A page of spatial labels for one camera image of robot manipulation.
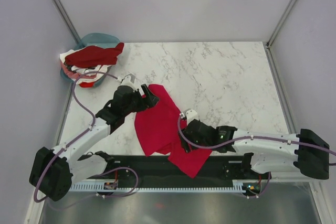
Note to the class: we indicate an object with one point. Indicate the blue plastic basket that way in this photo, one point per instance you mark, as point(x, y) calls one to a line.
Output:
point(99, 40)

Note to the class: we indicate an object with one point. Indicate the dark red folded shirt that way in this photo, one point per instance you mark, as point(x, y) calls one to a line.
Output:
point(92, 56)

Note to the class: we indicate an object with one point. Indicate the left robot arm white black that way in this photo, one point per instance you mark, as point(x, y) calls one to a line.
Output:
point(55, 170)

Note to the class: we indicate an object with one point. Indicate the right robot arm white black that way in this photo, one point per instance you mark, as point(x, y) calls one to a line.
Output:
point(304, 152)

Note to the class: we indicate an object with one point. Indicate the right aluminium frame post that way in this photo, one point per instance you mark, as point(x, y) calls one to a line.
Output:
point(290, 6)

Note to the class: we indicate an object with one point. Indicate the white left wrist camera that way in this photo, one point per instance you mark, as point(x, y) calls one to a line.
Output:
point(128, 80)

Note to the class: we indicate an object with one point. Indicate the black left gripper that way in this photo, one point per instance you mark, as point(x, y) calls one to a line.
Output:
point(149, 100)

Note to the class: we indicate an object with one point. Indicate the pink folded shirt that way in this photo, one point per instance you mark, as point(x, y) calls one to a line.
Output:
point(93, 76)

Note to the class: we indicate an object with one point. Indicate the aluminium frame post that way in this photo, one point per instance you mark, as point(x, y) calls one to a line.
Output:
point(62, 11)
point(290, 6)

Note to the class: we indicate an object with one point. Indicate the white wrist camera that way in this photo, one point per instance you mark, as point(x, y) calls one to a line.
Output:
point(128, 80)
point(189, 115)

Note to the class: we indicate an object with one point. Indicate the red shirt bottom of pile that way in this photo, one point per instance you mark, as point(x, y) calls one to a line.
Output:
point(83, 84)

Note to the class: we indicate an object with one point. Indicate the bright red t-shirt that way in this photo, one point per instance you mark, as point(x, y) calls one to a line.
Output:
point(157, 132)

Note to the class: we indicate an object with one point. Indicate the left aluminium frame post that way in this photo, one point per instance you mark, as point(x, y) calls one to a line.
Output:
point(62, 11)

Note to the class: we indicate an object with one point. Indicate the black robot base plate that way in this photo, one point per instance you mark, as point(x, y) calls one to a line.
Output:
point(234, 168)

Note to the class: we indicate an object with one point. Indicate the light blue cable duct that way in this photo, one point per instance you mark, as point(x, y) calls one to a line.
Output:
point(167, 185)

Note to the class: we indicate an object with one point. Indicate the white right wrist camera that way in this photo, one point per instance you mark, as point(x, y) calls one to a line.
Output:
point(189, 115)

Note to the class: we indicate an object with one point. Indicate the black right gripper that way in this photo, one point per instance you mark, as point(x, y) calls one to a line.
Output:
point(185, 145)

